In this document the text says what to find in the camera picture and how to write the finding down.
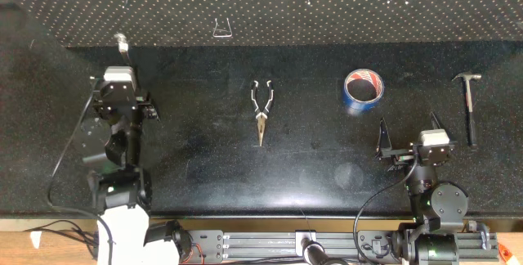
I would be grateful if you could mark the mounting rail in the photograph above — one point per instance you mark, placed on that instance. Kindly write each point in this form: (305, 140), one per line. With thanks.
(261, 246)

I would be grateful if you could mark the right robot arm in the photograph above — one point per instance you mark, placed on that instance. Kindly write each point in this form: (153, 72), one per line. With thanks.
(447, 207)

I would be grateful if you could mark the white tape piece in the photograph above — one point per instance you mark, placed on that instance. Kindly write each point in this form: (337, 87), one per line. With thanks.
(36, 238)

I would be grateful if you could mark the orange and white object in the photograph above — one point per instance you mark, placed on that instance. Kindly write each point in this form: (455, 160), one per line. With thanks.
(507, 255)

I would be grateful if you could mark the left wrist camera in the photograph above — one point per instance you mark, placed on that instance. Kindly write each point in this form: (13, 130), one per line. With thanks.
(119, 74)

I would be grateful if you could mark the loop shaped metal hook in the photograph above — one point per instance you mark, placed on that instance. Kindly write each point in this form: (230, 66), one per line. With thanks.
(222, 34)

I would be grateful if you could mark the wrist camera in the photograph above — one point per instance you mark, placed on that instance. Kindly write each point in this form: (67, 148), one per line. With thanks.
(433, 137)
(119, 74)

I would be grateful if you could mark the black pegboard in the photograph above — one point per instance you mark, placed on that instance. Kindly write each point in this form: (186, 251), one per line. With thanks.
(367, 19)

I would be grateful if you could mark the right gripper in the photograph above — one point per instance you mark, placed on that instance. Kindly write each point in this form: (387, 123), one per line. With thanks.
(398, 154)

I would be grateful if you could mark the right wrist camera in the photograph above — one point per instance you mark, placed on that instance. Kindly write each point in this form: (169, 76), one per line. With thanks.
(433, 137)

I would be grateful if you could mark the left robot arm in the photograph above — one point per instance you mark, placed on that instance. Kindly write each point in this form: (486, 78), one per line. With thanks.
(126, 232)

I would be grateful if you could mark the black and white pliers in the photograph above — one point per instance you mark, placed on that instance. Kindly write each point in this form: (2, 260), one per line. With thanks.
(261, 118)

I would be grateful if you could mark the roll of blue tape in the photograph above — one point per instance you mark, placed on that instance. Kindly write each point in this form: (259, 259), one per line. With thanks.
(352, 100)

